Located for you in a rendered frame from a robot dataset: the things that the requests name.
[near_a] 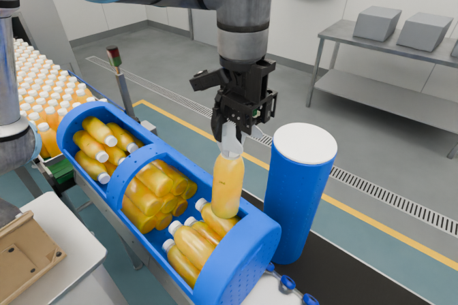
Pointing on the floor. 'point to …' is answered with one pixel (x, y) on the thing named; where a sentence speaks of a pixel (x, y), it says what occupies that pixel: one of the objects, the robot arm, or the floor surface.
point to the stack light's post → (125, 94)
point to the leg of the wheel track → (131, 254)
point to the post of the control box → (28, 182)
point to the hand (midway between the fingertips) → (231, 144)
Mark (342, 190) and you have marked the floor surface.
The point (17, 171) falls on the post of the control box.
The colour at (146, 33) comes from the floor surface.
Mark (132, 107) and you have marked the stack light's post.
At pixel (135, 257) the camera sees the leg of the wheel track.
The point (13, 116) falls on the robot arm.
